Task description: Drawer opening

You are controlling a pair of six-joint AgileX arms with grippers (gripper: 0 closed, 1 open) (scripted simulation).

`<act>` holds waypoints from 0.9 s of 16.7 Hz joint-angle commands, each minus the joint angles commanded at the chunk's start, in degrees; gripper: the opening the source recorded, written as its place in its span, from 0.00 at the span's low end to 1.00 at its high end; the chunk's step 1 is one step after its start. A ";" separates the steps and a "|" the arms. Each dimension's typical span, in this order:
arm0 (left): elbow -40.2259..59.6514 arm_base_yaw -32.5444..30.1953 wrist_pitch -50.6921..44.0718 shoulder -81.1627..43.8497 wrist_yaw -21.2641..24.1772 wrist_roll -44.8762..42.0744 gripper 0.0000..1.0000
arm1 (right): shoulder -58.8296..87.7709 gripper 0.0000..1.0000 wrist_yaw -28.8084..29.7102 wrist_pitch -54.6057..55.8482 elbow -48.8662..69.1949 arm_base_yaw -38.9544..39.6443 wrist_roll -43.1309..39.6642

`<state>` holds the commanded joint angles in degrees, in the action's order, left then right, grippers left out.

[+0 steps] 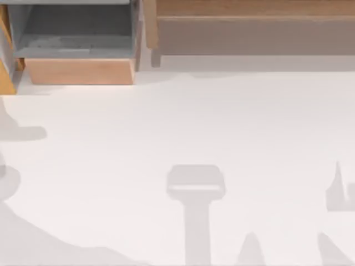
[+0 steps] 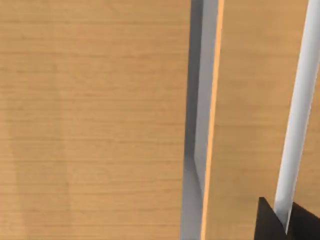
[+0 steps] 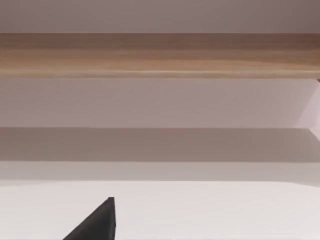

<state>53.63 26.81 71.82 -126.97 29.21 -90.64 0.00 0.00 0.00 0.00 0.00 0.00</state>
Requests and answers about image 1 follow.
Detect pale wooden drawer front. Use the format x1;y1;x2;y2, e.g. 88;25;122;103
24;57;136;85

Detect wooden shelf unit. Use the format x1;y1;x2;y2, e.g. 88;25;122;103
142;0;355;68

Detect pulled-out drawer grey inside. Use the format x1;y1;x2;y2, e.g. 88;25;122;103
7;0;143;59

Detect wooden cupboard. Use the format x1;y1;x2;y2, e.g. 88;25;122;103
0;4;18;95

